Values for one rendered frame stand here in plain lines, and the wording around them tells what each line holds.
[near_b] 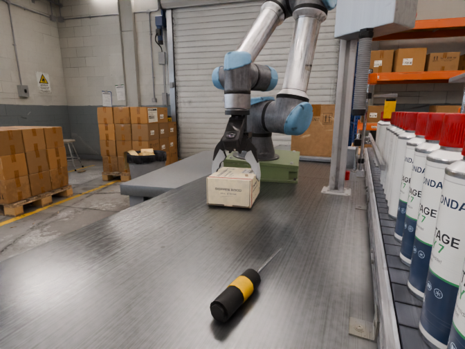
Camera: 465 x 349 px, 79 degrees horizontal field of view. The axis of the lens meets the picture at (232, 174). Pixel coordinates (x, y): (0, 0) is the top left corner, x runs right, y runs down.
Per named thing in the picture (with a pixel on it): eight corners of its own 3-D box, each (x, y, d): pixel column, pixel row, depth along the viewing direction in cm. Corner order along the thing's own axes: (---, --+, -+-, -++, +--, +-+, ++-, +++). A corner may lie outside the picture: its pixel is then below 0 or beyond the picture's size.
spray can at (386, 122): (391, 169, 103) (398, 111, 98) (375, 167, 105) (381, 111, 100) (389, 166, 107) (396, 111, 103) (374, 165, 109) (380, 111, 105)
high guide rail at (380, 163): (384, 170, 67) (385, 165, 67) (378, 170, 68) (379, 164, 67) (370, 135, 163) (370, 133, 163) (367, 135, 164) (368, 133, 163)
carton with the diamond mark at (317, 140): (336, 157, 146) (340, 104, 140) (290, 154, 155) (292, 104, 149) (338, 150, 173) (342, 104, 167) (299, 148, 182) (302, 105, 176)
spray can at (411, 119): (420, 224, 53) (437, 112, 48) (388, 219, 55) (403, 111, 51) (415, 215, 58) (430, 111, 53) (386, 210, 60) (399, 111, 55)
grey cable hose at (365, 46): (365, 115, 72) (374, 26, 68) (351, 115, 74) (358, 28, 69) (365, 115, 76) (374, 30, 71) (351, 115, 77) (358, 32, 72)
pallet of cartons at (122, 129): (149, 183, 431) (144, 106, 406) (100, 181, 448) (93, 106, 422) (180, 168, 545) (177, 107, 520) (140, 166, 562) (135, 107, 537)
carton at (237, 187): (250, 208, 75) (250, 181, 73) (207, 204, 78) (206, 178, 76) (259, 192, 90) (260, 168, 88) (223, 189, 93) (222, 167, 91)
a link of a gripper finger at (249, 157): (269, 172, 85) (253, 147, 85) (267, 176, 80) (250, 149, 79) (261, 178, 86) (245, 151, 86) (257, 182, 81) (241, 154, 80)
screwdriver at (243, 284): (227, 329, 34) (227, 307, 34) (207, 319, 36) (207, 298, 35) (288, 257, 51) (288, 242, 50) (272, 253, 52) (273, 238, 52)
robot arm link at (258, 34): (270, -22, 106) (203, 73, 92) (295, -30, 98) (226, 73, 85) (281, 7, 114) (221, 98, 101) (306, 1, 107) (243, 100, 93)
